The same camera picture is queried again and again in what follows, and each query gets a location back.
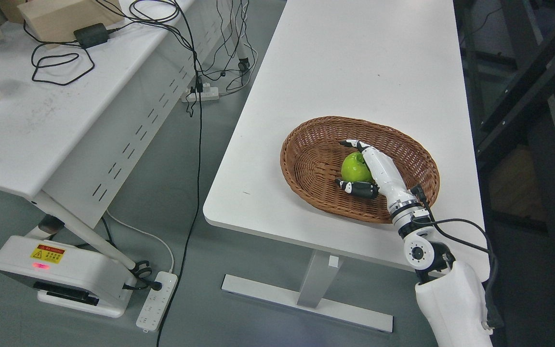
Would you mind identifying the white device with warning label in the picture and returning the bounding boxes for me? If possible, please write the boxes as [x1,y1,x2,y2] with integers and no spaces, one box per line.
[0,236,137,318]

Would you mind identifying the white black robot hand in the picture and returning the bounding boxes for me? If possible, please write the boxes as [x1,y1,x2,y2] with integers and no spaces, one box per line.
[335,140,419,213]

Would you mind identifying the far white power strip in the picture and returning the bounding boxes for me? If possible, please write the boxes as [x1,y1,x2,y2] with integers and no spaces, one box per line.
[181,83,220,103]

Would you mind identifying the black power adapter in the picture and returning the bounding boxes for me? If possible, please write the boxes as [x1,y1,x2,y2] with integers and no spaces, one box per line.
[73,23,109,49]

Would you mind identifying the brown wicker basket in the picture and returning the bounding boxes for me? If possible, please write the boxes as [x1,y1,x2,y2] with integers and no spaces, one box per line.
[280,116,440,224]

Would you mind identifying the white floor power strip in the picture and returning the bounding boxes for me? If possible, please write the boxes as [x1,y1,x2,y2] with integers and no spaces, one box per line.
[136,271,178,333]

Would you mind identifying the white folding desk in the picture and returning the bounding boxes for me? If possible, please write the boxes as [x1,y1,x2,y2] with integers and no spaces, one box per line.
[0,0,250,269]

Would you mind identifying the long black floor cable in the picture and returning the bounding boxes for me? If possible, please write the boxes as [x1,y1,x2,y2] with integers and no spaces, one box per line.
[156,0,204,347]

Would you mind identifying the cardboard box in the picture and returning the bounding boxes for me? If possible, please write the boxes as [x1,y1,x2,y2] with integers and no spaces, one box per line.
[17,0,123,42]

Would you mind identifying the black metal shelf rack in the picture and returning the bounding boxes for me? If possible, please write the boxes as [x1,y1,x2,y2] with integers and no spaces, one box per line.
[453,0,555,347]

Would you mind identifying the green apple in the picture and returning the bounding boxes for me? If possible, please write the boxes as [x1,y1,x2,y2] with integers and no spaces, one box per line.
[341,152,374,184]

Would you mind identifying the white table with pedestal leg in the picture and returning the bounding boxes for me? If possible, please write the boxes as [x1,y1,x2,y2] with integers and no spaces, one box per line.
[203,0,484,339]

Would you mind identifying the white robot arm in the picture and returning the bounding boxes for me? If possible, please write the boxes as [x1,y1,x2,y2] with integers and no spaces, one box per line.
[380,182,493,347]

